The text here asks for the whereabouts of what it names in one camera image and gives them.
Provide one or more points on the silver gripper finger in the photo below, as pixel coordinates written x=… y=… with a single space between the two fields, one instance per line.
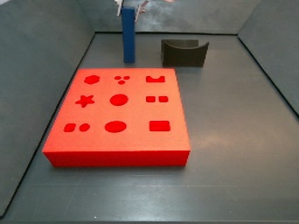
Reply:
x=141 y=9
x=120 y=5

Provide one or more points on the red shape-sorting board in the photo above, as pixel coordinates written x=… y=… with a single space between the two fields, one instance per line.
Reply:
x=121 y=119

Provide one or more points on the black curved holder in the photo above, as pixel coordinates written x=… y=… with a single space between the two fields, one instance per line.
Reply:
x=184 y=53

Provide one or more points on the blue rectangular block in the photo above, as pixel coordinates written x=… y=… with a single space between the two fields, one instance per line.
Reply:
x=129 y=34

